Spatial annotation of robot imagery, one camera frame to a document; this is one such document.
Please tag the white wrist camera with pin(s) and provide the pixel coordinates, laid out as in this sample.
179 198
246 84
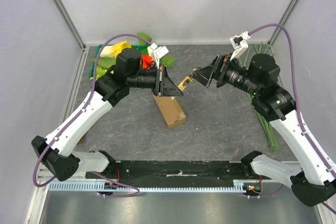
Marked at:
240 45
159 52

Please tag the red chili pepper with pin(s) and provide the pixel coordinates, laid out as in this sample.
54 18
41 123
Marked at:
147 62

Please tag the green leaf sprig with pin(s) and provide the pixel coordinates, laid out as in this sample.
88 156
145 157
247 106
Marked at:
144 39

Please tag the large green leaf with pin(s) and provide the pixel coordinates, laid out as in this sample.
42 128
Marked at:
105 63

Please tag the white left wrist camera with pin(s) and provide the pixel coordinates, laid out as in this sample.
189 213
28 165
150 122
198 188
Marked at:
159 52

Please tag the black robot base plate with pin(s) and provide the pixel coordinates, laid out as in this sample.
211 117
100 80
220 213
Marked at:
179 173

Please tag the brown cardboard express box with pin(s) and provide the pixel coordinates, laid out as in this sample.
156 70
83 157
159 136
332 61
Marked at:
171 111

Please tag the yellow napa cabbage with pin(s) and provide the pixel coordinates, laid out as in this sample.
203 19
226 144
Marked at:
113 50

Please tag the green long beans bundle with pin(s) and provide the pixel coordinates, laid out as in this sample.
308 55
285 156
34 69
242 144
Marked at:
267 128

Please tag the green white celery stalk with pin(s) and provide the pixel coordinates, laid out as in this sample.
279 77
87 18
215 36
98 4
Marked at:
100 71

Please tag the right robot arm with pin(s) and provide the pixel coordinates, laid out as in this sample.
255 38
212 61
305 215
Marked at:
312 181

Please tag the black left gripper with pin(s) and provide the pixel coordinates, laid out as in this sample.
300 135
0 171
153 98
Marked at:
164 85

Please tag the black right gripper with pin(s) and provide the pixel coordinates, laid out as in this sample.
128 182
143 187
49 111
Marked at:
220 69

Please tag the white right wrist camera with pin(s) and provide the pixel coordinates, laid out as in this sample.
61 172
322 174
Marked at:
240 45

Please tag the green leaf beside tray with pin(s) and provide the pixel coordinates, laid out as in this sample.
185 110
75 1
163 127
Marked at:
167 61

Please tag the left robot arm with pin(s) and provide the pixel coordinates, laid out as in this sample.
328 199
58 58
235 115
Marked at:
56 150

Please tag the slotted white cable duct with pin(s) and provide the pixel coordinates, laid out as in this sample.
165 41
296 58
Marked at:
104 186

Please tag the yellow utility knife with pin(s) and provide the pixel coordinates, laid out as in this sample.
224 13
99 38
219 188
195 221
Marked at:
186 81

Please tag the white radish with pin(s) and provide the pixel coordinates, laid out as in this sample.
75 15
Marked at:
150 50

